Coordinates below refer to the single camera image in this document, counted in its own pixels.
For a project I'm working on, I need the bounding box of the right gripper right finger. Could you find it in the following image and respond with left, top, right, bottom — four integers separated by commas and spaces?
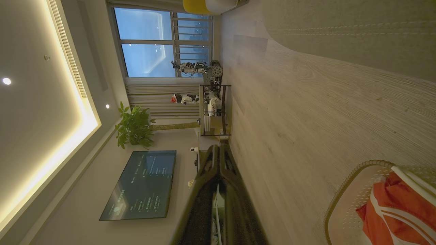
218, 145, 270, 245

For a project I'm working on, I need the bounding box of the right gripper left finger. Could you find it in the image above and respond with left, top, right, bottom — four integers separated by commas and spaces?
171, 145, 219, 245

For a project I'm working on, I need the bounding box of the red jersey with white stripes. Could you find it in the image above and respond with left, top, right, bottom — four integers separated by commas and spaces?
356, 172, 436, 245

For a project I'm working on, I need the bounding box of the grey fabric sofa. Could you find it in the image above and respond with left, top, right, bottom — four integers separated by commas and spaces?
262, 0, 436, 83

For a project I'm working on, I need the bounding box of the green leafy potted plant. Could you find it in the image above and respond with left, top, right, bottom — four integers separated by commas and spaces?
115, 101, 200, 150

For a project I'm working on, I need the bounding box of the white robot with red part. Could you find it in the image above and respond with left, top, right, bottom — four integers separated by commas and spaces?
171, 92, 201, 105

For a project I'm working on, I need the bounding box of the white woven laundry basket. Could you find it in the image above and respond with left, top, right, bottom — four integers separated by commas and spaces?
324, 160, 436, 245

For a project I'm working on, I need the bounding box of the beige pleated curtain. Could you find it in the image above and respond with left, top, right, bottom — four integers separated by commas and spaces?
124, 77, 202, 126

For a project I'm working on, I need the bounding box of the white robot with wheeled base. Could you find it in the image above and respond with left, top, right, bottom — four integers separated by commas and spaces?
171, 60, 224, 78

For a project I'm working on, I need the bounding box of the glowing ceiling light strip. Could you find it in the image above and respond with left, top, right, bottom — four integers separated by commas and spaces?
0, 0, 102, 232

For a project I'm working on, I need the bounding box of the large window with railing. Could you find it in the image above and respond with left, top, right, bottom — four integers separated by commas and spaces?
113, 7, 214, 78

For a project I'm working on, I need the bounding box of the yellow and white chair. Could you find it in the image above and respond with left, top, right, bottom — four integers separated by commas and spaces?
182, 0, 239, 15

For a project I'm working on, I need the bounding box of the wall-mounted flat television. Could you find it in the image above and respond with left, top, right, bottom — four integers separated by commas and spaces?
99, 150, 177, 221

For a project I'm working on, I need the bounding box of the black frame shelf table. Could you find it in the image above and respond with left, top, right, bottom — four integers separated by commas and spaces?
199, 84, 232, 137

